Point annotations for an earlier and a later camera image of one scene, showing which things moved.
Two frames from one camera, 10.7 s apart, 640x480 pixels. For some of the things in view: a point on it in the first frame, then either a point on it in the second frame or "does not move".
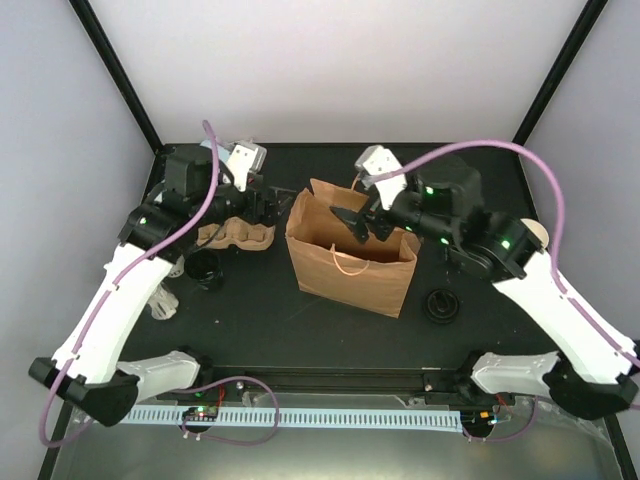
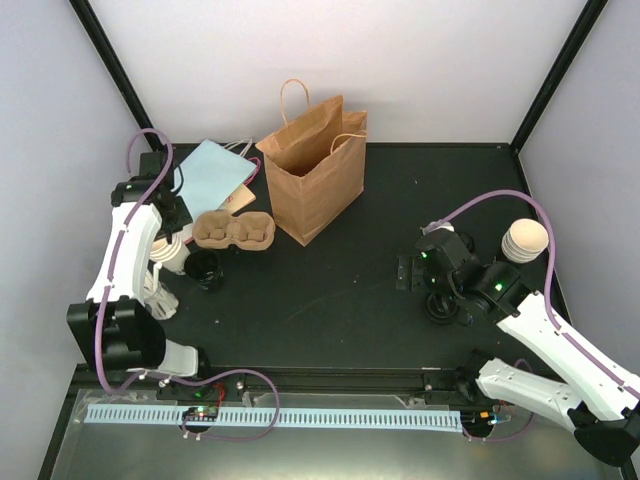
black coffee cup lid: (441, 306) does not move
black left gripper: (270, 214) → (184, 218)
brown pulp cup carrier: (235, 231) does not move
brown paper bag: (329, 258) → (314, 162)
